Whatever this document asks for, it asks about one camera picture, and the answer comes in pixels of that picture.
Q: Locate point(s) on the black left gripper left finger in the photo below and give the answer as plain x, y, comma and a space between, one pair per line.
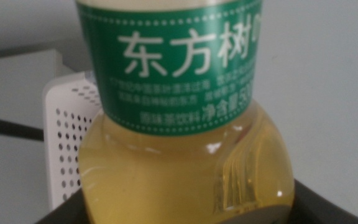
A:
73, 211

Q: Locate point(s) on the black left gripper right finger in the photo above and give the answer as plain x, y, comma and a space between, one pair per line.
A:
315, 211

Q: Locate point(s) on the yellow tea bottle green label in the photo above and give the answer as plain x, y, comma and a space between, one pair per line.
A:
172, 171

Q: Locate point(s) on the white perforated plastic basket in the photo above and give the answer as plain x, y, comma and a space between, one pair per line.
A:
61, 102

